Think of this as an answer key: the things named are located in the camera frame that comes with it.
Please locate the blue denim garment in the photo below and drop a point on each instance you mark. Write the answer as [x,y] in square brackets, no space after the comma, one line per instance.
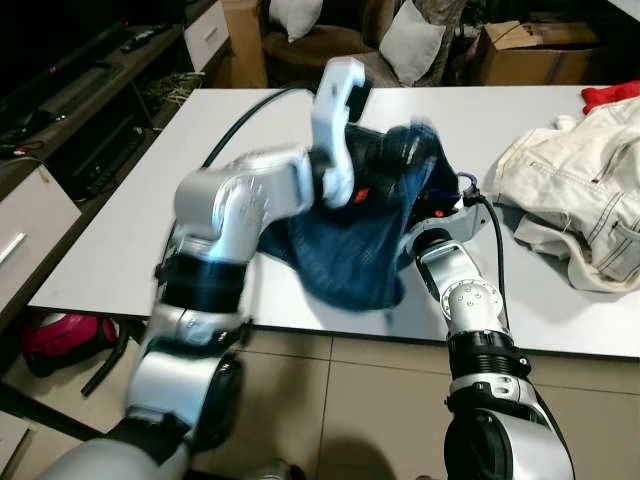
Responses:
[350,250]

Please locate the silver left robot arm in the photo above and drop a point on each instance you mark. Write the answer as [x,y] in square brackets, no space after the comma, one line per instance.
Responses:
[230,200]

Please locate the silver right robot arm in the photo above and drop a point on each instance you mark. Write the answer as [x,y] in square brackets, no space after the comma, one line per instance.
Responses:
[470,300]

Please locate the white pillow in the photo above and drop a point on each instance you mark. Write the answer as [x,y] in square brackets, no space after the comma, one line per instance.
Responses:
[295,15]
[410,40]

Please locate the brown armchair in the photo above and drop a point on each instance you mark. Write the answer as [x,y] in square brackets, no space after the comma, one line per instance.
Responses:
[320,55]

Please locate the cream denim jacket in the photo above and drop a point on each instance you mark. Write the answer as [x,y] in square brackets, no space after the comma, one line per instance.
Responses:
[570,170]

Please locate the tall cardboard box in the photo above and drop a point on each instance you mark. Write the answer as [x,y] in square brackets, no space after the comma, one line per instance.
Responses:
[245,40]

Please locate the brown cardboard box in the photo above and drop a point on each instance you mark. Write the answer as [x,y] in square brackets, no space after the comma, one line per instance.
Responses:
[540,55]

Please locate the red shirt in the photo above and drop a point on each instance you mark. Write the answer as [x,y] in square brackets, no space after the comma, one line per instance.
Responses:
[610,95]

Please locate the small white cabinet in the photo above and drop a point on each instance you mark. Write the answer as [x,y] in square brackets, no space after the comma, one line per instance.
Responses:
[208,35]

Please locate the black TV stand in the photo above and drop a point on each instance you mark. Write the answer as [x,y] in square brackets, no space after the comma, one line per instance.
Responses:
[90,110]

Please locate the white drawer cabinet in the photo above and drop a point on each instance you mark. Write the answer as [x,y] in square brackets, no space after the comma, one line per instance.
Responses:
[35,240]

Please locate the red vacuum cleaner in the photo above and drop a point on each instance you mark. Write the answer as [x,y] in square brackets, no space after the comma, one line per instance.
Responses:
[65,340]

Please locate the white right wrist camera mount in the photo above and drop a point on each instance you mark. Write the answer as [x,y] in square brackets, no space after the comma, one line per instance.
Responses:
[472,215]

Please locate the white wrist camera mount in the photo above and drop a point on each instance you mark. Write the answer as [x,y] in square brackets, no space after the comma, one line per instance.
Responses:
[335,110]
[472,215]

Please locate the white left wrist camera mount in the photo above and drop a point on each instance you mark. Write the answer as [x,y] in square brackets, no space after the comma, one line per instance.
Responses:
[335,110]

